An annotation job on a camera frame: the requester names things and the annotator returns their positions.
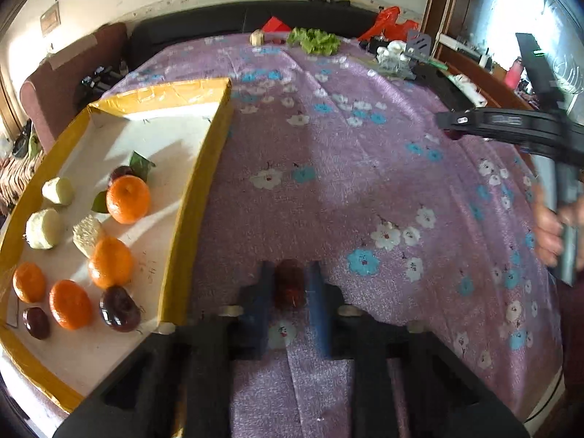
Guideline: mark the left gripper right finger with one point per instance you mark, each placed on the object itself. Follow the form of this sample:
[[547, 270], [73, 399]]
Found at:
[[402, 370]]

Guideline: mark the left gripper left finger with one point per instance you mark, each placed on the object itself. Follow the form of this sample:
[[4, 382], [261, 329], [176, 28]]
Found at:
[[186, 374]]

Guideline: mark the dark red plum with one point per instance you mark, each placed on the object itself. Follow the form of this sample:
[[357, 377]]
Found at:
[[118, 310], [289, 285], [37, 323], [120, 171]]

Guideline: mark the pale sugarcane chunk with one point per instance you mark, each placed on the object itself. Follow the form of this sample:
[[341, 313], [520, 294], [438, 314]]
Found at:
[[44, 229], [58, 191], [86, 234]]

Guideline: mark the orange mandarin with leaf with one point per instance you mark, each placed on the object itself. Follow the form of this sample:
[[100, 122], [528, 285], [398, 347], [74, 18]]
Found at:
[[128, 199]]

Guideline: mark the person's right hand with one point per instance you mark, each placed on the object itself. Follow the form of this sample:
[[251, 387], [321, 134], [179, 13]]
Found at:
[[548, 228]]

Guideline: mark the black smartphone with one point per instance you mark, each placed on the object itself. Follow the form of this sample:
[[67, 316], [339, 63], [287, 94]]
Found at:
[[435, 79]]

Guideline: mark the grey slotted spatula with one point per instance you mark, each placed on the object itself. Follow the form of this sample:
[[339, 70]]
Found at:
[[418, 45]]

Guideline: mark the white cloth gloves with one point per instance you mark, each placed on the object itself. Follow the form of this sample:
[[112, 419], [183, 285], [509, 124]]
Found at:
[[394, 56]]

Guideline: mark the red plastic bag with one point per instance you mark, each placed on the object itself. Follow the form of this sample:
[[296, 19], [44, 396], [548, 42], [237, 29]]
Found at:
[[386, 26]]

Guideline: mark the purple floral tablecloth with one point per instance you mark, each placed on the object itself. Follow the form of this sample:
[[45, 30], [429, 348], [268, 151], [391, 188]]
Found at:
[[327, 160]]

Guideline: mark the black leather sofa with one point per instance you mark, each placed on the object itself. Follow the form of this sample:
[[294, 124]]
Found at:
[[152, 35]]

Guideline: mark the green lettuce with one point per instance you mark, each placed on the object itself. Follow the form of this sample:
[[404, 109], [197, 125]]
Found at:
[[314, 41]]

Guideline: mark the patterned blanket bench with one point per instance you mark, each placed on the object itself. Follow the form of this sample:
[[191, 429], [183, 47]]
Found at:
[[15, 175]]

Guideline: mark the red box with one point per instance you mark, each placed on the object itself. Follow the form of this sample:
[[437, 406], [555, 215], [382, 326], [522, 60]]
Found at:
[[275, 25]]

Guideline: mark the small pale food piece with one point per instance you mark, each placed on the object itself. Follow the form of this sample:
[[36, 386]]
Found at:
[[257, 38]]

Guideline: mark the maroon armchair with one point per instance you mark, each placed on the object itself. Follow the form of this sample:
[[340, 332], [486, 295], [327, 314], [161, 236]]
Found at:
[[47, 95]]

